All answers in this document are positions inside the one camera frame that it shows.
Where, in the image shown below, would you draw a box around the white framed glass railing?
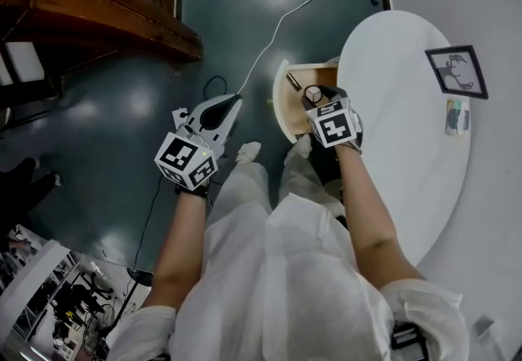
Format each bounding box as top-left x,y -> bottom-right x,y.
0,239 -> 152,361

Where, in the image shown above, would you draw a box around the person's white shirt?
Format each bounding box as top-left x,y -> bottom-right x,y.
108,194 -> 470,361

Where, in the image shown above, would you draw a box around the patterned tissue box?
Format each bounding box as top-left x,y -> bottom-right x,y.
445,99 -> 471,138

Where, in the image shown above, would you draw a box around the person's left white shoe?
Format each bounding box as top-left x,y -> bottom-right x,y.
236,141 -> 263,165

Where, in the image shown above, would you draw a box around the black power cable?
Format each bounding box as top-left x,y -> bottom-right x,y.
202,74 -> 229,102

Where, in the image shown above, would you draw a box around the white curved desk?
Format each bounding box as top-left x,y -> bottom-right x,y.
337,10 -> 472,267

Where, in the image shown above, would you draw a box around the black framed deer picture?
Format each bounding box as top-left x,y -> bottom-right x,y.
424,44 -> 489,101

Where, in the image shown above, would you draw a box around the person's white trousers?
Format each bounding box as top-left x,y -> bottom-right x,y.
207,147 -> 348,231

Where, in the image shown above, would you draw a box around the brown wooden staircase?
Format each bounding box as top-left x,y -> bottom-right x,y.
0,0 -> 205,125

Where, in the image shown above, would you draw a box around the small round dark object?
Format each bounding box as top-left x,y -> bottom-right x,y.
303,84 -> 325,105

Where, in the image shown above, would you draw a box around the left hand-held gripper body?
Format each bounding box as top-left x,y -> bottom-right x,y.
153,125 -> 228,194

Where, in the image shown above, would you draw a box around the white power strip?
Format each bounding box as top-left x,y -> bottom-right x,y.
170,107 -> 191,130

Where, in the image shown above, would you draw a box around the black wrist strap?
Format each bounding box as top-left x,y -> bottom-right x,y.
174,182 -> 211,200

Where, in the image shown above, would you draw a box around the black office chair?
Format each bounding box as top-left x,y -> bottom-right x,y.
51,271 -> 117,332

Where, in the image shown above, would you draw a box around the person's white shoe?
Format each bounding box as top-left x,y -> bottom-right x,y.
284,134 -> 313,167
236,141 -> 263,165

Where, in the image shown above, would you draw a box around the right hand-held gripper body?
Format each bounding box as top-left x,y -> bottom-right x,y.
305,97 -> 364,149

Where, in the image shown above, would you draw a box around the person's left forearm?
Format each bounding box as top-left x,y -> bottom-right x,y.
142,187 -> 211,310

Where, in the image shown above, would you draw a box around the person's right white shoe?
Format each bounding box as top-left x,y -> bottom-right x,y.
284,134 -> 313,167

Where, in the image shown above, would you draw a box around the white power cable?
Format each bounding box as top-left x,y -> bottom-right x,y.
236,0 -> 383,97

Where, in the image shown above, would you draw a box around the black floor stand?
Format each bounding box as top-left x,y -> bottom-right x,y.
101,267 -> 154,336

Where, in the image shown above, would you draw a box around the person's right shoulder strap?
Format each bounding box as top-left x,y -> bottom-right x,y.
390,322 -> 430,361

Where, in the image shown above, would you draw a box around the person's right forearm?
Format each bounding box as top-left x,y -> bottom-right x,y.
334,145 -> 425,293

